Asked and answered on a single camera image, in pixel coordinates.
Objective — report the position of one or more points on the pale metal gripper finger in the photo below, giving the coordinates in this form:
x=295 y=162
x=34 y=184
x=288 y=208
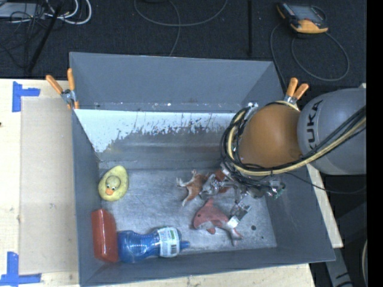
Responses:
x=213 y=186
x=239 y=210

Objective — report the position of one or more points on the brown toy animal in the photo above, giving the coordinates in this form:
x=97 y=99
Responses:
x=194 y=187

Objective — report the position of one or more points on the pink toy dolphin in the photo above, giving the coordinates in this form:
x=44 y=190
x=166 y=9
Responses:
x=209 y=217

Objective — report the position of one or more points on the blue plastic bottle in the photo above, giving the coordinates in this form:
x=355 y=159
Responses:
x=140 y=245

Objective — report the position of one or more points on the yellow rubber duck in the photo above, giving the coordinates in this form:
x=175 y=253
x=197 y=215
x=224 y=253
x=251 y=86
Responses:
x=113 y=184

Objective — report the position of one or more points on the grey metal bin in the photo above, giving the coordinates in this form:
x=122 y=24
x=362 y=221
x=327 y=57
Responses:
x=167 y=79

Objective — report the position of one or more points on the red-brown flat block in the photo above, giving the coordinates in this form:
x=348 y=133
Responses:
x=104 y=235

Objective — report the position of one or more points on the pale cardboard board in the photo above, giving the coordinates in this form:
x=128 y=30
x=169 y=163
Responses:
x=45 y=175

